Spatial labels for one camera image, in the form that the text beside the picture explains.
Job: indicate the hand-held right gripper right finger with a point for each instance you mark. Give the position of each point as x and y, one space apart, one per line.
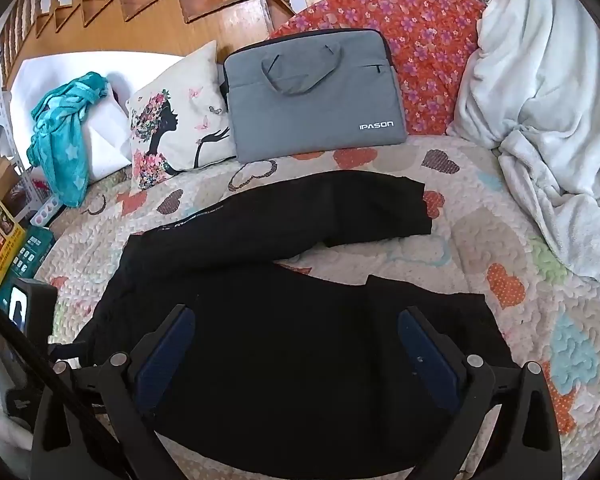
427 355

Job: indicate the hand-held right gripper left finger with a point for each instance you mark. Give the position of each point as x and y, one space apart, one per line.
165 355

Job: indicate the black pants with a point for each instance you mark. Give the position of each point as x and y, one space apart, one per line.
280 360

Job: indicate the green box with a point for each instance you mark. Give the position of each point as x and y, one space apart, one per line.
32 250

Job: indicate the paint palette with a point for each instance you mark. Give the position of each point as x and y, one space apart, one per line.
46 212

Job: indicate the heart-print quilted blanket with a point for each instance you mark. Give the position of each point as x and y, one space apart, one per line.
480 240

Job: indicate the white cloth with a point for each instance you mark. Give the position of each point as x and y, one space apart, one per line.
10 435

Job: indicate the brown cardboard box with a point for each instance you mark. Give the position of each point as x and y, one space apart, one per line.
2 172

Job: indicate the teal star-print cloth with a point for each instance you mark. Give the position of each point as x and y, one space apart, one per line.
62 150

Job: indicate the white foam cushion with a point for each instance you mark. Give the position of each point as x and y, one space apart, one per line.
55 72

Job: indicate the white printed throw pillow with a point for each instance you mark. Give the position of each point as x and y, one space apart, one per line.
180 105

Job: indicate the grey laptop bag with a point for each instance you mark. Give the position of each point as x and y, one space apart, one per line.
315 110

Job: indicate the white fleece blanket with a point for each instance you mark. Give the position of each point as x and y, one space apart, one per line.
545 85

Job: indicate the orange floral quilt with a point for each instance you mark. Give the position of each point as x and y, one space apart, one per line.
430 35

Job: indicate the wooden staircase with banister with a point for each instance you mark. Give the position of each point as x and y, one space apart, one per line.
240 15

